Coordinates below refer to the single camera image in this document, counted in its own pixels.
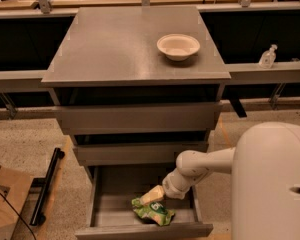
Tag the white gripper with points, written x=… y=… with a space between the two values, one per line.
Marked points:
x=171 y=190

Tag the green rice chip bag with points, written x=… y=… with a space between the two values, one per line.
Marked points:
x=154 y=212

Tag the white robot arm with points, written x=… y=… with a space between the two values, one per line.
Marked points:
x=265 y=179

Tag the grey middle drawer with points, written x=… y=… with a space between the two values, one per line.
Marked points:
x=134 y=153

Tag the grey open bottom drawer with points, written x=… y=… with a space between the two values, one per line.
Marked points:
x=110 y=214

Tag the grey top drawer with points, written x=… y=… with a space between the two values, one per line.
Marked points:
x=138 y=118

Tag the grey drawer cabinet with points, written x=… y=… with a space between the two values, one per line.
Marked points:
x=133 y=87

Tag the black metal floor stand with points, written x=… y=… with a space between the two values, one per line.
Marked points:
x=43 y=183

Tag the white paper bowl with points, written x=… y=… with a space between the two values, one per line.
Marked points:
x=178 y=47

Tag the brown cardboard box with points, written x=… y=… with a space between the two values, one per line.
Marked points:
x=14 y=189

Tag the clear sanitizer pump bottle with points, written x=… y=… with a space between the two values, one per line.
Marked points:
x=268 y=57

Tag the grey metal rail frame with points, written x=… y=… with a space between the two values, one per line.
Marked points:
x=16 y=79

